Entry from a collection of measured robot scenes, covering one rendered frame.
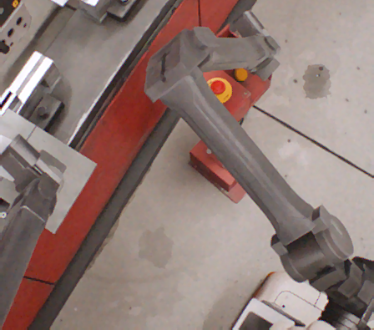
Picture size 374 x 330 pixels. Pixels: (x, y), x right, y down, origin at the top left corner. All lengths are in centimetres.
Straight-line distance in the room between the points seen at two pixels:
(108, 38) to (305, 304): 105
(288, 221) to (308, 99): 151
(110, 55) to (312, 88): 114
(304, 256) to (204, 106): 28
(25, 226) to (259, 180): 37
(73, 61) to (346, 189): 125
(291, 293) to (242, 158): 110
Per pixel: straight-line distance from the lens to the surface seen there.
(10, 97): 135
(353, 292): 96
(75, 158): 124
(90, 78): 144
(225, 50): 104
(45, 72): 138
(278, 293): 189
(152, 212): 221
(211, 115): 83
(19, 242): 90
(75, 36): 151
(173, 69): 82
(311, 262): 91
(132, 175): 221
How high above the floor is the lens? 216
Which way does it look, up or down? 72 degrees down
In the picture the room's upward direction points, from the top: 7 degrees counter-clockwise
